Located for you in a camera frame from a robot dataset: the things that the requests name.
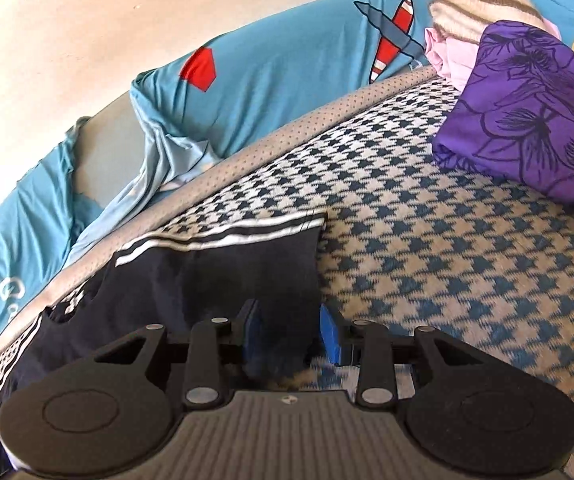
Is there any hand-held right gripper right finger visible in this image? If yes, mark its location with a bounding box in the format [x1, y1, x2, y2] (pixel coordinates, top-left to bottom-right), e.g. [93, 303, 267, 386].
[319, 304, 472, 408]

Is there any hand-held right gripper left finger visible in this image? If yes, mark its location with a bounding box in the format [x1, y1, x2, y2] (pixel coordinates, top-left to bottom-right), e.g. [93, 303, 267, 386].
[94, 299, 262, 408]

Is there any black t-shirt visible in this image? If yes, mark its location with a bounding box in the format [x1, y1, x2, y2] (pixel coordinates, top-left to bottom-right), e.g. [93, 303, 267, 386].
[0, 212, 330, 421]

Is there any houndstooth bed mat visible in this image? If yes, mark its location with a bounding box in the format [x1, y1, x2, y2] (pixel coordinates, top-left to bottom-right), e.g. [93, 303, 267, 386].
[0, 65, 574, 480]

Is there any light blue cloth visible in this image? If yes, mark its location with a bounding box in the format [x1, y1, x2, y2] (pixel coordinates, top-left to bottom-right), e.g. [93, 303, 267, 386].
[67, 90, 228, 266]

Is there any grey padded bed board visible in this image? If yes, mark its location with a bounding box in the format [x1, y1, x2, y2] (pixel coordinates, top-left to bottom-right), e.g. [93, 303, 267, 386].
[74, 92, 148, 211]

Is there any blue cartoon print bed sheet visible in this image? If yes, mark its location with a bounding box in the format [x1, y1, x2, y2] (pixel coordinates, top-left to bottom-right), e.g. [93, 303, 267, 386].
[0, 0, 574, 356]

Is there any pink folded cloth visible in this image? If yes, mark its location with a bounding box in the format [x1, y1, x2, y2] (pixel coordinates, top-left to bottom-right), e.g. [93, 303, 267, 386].
[424, 15, 562, 91]

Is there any purple floral folded cloth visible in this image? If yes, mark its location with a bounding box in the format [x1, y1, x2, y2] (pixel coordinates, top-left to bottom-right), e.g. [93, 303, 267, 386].
[432, 20, 574, 226]

